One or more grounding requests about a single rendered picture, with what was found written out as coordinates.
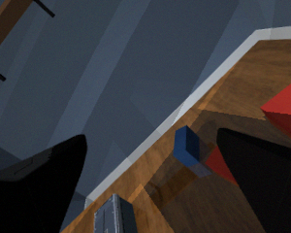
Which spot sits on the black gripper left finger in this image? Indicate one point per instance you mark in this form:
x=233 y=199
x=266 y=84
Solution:
x=35 y=193

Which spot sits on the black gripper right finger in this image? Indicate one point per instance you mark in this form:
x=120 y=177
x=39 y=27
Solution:
x=262 y=170

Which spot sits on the dark blue block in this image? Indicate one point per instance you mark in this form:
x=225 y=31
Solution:
x=187 y=146

